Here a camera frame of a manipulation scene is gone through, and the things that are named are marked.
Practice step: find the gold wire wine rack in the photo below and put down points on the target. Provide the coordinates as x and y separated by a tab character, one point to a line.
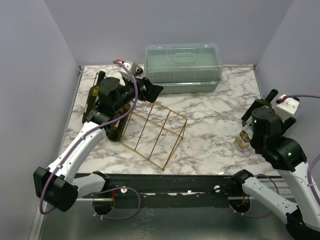
154	133

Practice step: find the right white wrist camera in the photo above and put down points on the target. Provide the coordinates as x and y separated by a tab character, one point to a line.
285	107

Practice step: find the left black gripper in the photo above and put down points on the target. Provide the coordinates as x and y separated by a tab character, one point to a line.
152	90

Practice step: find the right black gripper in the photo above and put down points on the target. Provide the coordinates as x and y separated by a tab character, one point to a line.
260	105

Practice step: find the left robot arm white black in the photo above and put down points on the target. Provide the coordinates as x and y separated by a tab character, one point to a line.
57	184

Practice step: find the black metal base rail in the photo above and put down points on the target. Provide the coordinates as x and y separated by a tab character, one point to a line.
173	191

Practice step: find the clear glass liquor bottle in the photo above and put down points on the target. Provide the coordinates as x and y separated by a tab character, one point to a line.
243	139

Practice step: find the grey metal crank handle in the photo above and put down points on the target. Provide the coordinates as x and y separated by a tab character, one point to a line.
139	71

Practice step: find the green wine bottle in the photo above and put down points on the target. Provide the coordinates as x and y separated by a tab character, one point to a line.
267	101
116	133
92	96

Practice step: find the green plastic storage box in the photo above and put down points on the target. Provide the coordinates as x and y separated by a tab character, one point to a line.
184	68

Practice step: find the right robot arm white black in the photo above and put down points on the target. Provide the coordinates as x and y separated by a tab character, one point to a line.
268	125

